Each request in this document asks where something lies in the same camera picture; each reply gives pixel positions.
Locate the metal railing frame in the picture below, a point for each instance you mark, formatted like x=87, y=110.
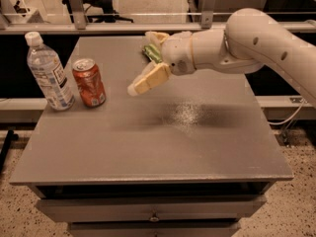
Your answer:
x=76, y=17

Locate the grey cabinet drawer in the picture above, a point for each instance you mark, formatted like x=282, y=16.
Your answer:
x=141, y=208
x=160, y=229

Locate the grey cabinet top drawer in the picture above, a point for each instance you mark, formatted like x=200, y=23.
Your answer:
x=141, y=208

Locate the round metal drawer knob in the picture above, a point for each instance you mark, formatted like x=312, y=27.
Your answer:
x=154, y=218

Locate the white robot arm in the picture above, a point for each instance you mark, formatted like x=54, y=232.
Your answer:
x=250, y=40

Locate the black office chair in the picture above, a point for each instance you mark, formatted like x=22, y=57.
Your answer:
x=102, y=0

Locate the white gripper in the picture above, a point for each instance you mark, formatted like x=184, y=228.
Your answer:
x=178, y=53

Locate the clear plastic water bottle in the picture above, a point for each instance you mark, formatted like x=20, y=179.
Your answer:
x=49, y=73

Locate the black pole at left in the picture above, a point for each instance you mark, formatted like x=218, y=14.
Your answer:
x=10, y=137

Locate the red coke can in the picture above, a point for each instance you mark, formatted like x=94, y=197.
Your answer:
x=89, y=82

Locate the green chip bag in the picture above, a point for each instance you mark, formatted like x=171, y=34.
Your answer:
x=153, y=53

